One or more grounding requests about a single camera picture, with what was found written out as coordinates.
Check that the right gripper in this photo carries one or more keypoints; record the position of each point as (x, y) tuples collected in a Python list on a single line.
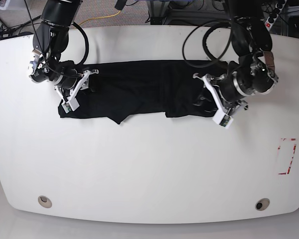
[(67, 87)]

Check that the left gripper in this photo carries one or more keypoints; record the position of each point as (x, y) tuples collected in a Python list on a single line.
[(223, 91)]

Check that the black T-shirt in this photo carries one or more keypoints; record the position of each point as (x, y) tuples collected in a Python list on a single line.
[(142, 87)]

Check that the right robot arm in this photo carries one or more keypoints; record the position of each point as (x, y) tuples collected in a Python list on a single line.
[(49, 41)]

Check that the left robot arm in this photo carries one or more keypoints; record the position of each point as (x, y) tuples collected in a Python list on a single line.
[(254, 73)]

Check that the red tape rectangle marking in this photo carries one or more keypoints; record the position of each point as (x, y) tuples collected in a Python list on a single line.
[(285, 155)]

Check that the white power strip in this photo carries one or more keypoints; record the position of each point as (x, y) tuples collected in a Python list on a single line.
[(275, 13)]

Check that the right table grommet hole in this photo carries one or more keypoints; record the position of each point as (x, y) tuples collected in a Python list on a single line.
[(262, 204)]

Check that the table grommet hole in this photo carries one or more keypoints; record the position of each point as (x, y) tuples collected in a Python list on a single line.
[(44, 202), (262, 204)]

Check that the left table grommet hole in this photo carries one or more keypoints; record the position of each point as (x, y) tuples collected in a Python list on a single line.
[(44, 202)]

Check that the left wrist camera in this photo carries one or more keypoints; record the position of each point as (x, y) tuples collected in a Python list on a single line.
[(222, 119)]

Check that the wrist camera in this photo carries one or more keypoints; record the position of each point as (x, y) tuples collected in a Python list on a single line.
[(222, 119), (70, 105)]

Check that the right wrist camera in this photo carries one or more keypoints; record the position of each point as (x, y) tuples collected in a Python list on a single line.
[(70, 105)]

